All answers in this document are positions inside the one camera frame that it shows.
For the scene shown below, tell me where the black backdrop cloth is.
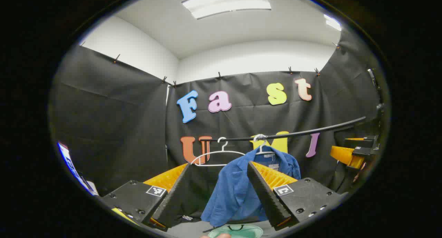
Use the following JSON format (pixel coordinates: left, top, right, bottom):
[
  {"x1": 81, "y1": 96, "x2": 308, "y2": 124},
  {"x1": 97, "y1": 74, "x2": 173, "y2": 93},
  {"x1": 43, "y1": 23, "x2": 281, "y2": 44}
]
[{"x1": 48, "y1": 28, "x2": 382, "y2": 225}]

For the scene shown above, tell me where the row of black cloth clips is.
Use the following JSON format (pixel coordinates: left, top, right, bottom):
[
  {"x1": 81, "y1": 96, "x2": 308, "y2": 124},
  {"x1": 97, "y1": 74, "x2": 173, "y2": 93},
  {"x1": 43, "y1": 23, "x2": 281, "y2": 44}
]
[{"x1": 79, "y1": 41, "x2": 340, "y2": 88}]

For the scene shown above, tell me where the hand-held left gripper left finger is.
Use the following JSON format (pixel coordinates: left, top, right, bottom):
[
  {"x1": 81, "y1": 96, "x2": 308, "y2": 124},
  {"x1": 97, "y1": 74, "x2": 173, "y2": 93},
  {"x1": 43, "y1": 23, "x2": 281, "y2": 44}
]
[{"x1": 102, "y1": 163, "x2": 190, "y2": 229}]

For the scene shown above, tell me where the blue shirt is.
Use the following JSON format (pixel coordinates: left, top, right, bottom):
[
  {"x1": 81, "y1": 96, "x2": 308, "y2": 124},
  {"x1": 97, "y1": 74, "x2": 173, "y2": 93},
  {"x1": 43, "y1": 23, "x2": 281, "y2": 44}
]
[{"x1": 200, "y1": 146, "x2": 301, "y2": 227}]

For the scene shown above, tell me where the black clothes rack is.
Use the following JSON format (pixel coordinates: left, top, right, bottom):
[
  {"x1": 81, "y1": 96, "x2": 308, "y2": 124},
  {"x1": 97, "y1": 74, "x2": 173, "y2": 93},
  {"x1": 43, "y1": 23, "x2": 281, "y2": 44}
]
[{"x1": 209, "y1": 116, "x2": 366, "y2": 142}]

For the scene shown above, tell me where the small ceiling light panel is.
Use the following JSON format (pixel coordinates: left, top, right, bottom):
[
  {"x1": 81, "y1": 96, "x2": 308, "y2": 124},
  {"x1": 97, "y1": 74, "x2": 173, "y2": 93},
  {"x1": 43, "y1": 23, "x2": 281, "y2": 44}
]
[{"x1": 324, "y1": 14, "x2": 342, "y2": 32}]

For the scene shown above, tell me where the white hanger holding shirt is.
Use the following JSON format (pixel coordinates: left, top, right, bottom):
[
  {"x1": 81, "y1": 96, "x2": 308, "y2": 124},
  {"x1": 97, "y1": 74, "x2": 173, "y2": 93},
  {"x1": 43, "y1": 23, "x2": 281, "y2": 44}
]
[{"x1": 254, "y1": 134, "x2": 277, "y2": 156}]

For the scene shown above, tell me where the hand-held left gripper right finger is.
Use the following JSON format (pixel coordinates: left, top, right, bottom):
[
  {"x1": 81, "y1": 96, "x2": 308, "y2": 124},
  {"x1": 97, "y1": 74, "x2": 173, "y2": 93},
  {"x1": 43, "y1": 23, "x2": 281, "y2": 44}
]
[{"x1": 246, "y1": 161, "x2": 348, "y2": 230}]

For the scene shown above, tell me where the empty white hanger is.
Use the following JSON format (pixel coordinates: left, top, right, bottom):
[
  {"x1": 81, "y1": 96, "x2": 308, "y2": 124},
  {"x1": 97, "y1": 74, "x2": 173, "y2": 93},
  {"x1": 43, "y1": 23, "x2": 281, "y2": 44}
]
[{"x1": 191, "y1": 137, "x2": 246, "y2": 167}]

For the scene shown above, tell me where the green laundry hamper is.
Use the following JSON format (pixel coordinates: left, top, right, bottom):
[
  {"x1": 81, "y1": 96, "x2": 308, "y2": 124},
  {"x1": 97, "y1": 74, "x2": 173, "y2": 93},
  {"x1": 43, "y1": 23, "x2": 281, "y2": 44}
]
[{"x1": 207, "y1": 224, "x2": 263, "y2": 238}]

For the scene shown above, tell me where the white and blue board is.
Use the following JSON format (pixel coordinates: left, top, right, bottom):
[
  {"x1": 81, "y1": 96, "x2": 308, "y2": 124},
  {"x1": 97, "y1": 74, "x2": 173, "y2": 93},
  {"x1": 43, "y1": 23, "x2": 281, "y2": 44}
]
[{"x1": 57, "y1": 141, "x2": 99, "y2": 197}]

